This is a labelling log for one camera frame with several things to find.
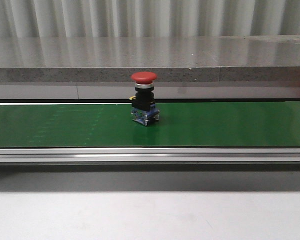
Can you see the white pleated curtain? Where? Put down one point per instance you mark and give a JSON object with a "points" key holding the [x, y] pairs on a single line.
{"points": [[148, 18]]}

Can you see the red mushroom push button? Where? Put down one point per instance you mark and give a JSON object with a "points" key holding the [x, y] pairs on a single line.
{"points": [[143, 106]]}

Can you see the grey speckled stone counter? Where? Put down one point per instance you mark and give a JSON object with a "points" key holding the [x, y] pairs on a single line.
{"points": [[173, 59]]}

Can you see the green conveyor belt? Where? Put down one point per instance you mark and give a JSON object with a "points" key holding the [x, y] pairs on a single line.
{"points": [[181, 124]]}

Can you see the white conveyor back rail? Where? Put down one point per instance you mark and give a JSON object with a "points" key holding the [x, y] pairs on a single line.
{"points": [[162, 90]]}

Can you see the aluminium conveyor front rail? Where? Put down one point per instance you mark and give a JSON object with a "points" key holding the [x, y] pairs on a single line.
{"points": [[148, 155]]}

